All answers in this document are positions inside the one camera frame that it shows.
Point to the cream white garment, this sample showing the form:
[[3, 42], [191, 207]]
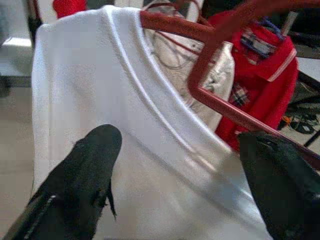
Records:
[[175, 65]]

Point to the red polo shirt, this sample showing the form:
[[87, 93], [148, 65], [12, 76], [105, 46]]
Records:
[[270, 100]]

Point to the plain red shirt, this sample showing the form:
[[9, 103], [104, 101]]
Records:
[[70, 7]]

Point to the thin red hanger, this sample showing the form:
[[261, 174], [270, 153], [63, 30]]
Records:
[[180, 45]]

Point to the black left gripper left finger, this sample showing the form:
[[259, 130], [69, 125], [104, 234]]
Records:
[[75, 175]]

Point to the purple hanger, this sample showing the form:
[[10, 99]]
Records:
[[273, 27]]

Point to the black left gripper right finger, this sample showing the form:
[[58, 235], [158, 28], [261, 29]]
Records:
[[282, 187]]

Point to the white t-shirt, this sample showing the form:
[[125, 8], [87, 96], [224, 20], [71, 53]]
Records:
[[87, 87]]

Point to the thick red hanger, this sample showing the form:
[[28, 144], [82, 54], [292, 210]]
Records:
[[175, 25]]

